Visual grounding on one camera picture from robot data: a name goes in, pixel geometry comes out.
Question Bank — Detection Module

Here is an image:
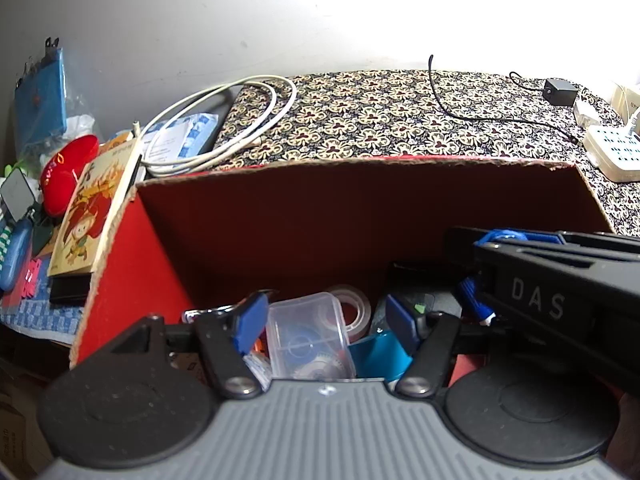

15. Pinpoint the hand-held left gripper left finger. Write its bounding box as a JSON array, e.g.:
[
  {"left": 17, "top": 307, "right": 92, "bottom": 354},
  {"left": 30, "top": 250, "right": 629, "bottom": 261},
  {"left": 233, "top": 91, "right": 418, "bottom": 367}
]
[{"left": 107, "top": 290, "right": 273, "bottom": 401}]

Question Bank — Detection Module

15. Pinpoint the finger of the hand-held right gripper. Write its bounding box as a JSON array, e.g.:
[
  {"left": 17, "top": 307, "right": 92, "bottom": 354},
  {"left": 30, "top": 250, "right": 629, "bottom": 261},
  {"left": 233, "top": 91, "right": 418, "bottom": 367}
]
[
  {"left": 456, "top": 277, "right": 499, "bottom": 327},
  {"left": 445, "top": 226, "right": 640, "bottom": 266}
]

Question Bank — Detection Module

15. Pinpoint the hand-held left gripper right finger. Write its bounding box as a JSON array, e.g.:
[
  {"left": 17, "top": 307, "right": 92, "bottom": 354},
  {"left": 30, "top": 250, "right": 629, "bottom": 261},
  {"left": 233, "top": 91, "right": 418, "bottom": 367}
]
[{"left": 385, "top": 294, "right": 506, "bottom": 400}]

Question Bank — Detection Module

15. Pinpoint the clear plastic container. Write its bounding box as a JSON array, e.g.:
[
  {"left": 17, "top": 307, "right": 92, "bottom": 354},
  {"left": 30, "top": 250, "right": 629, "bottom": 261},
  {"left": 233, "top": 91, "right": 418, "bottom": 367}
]
[{"left": 265, "top": 294, "right": 357, "bottom": 381}]

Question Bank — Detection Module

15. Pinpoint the red cardboard box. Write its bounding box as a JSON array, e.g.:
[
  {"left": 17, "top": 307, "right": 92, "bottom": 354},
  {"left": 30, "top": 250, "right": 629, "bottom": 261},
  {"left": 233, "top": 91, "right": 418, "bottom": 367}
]
[{"left": 69, "top": 156, "right": 640, "bottom": 466}]

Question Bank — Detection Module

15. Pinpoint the clear tape roll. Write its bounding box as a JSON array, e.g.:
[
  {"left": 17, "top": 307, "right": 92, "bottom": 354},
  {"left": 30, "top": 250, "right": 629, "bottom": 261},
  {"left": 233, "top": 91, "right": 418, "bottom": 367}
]
[{"left": 325, "top": 284, "right": 373, "bottom": 343}]

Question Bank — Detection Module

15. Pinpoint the blue plastic piece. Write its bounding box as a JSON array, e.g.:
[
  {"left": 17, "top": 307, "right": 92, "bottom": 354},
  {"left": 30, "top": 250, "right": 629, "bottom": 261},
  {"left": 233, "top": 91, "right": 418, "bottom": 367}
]
[{"left": 348, "top": 332, "right": 416, "bottom": 382}]

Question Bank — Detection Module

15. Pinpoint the white printed tape roll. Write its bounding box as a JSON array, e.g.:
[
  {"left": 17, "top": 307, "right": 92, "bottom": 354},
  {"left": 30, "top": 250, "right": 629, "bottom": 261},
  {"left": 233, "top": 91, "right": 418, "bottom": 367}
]
[{"left": 244, "top": 350, "right": 273, "bottom": 383}]

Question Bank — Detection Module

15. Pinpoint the white power strip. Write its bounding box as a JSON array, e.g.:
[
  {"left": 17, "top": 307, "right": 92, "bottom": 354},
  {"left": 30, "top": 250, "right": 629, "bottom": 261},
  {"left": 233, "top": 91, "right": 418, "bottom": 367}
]
[{"left": 584, "top": 125, "right": 640, "bottom": 183}]

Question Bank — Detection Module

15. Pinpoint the white charger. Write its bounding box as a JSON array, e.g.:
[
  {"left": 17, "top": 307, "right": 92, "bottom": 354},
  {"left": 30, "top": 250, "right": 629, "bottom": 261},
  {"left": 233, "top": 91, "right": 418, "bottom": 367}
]
[{"left": 574, "top": 97, "right": 626, "bottom": 128}]

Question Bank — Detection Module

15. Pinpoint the black power adapter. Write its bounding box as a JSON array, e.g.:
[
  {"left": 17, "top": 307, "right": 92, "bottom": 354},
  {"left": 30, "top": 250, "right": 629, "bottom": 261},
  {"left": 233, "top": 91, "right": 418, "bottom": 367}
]
[{"left": 544, "top": 78, "right": 578, "bottom": 107}]

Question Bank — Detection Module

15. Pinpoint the floral patterned cloth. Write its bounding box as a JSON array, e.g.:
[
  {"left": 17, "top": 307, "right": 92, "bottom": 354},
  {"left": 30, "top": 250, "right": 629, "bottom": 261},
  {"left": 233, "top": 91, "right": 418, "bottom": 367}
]
[{"left": 215, "top": 70, "right": 640, "bottom": 238}]

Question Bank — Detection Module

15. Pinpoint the black box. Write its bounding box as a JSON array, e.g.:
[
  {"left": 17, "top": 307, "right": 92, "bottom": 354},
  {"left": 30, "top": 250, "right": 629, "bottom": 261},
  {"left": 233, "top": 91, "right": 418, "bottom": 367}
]
[{"left": 49, "top": 274, "right": 93, "bottom": 306}]

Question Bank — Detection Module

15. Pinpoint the illustrated book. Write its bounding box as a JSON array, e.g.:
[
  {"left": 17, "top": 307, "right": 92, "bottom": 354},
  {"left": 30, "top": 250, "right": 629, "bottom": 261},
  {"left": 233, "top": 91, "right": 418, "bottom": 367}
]
[{"left": 47, "top": 135, "right": 146, "bottom": 278}]

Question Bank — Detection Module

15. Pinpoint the white and blue packet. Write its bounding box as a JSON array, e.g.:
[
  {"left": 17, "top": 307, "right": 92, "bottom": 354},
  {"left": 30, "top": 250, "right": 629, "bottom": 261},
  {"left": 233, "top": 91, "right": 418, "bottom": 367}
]
[{"left": 142, "top": 112, "right": 221, "bottom": 163}]

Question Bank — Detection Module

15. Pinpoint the blue printed mat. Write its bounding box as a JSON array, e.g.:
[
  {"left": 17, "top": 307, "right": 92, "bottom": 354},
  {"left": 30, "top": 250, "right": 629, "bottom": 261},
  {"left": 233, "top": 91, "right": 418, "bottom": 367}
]
[{"left": 0, "top": 260, "right": 86, "bottom": 346}]

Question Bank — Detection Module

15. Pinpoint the pink printed packet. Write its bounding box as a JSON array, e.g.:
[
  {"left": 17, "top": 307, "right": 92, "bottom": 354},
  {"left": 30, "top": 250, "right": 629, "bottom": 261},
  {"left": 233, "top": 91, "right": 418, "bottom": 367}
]
[{"left": 22, "top": 260, "right": 45, "bottom": 300}]

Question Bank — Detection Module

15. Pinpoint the red pouch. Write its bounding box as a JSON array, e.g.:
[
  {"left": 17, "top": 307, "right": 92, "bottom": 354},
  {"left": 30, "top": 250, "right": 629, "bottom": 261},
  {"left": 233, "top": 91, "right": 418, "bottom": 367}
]
[{"left": 39, "top": 135, "right": 100, "bottom": 217}]

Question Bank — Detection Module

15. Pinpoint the blue glasses case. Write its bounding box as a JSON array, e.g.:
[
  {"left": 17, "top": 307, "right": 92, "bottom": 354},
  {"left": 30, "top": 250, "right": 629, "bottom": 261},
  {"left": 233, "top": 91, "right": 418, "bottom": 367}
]
[{"left": 0, "top": 220, "right": 33, "bottom": 293}]

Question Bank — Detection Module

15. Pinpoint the brown cardboard box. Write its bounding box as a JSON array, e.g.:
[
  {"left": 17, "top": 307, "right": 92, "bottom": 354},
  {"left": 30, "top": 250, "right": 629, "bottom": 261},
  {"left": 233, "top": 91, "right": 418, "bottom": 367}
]
[{"left": 0, "top": 360, "right": 51, "bottom": 480}]

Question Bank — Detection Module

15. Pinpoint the small grey device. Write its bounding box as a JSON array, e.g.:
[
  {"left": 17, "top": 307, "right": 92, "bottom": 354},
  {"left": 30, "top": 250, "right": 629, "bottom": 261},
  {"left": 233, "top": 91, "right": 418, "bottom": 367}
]
[{"left": 0, "top": 167, "right": 37, "bottom": 221}]

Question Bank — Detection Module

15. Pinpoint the blue box in plastic bag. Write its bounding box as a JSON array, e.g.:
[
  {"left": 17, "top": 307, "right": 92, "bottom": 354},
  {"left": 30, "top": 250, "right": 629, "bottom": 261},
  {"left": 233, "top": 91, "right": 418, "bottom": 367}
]
[{"left": 12, "top": 37, "right": 68, "bottom": 156}]

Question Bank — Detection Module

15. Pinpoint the black cable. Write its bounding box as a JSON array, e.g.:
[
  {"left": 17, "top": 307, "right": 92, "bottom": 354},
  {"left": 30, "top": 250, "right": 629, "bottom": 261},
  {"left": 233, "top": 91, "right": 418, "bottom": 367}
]
[{"left": 429, "top": 54, "right": 583, "bottom": 148}]

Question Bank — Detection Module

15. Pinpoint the white cable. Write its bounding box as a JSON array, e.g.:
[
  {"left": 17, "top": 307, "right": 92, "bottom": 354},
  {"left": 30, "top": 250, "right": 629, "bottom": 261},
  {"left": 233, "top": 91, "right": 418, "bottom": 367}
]
[{"left": 132, "top": 75, "right": 298, "bottom": 178}]

